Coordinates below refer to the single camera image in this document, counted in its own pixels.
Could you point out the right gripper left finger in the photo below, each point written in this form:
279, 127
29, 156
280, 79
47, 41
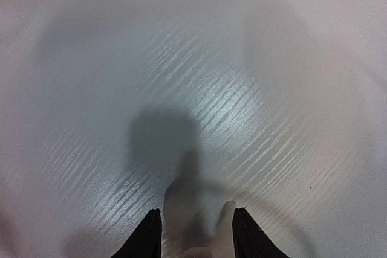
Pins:
145, 240

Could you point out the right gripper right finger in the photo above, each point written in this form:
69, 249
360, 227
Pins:
249, 240

